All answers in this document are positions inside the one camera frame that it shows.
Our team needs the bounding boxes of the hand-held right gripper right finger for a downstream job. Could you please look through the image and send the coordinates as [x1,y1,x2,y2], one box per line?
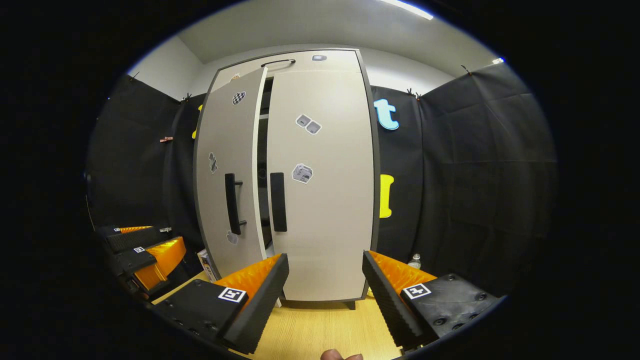
[361,250,501,352]

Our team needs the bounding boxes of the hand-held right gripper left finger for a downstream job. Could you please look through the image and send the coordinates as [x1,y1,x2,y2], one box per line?
[150,253,290,355]

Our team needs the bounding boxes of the white shoe cabinet door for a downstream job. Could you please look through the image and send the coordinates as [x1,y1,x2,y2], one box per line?
[265,67,376,302]
[194,66,268,281]

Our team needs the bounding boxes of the white shoe cabinet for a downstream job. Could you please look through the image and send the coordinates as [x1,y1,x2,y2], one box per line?
[192,47,381,308]

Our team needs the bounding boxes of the beige cabinet drawer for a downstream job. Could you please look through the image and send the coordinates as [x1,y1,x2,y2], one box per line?
[210,49,361,93]

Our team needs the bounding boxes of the small printed box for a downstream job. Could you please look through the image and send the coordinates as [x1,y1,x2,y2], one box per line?
[196,248,218,283]

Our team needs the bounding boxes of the black backdrop cloth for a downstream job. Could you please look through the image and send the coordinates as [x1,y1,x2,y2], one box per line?
[85,62,559,301]

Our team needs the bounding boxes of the black door handle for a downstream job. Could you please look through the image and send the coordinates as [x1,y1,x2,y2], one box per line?
[270,172,288,233]
[224,173,247,236]

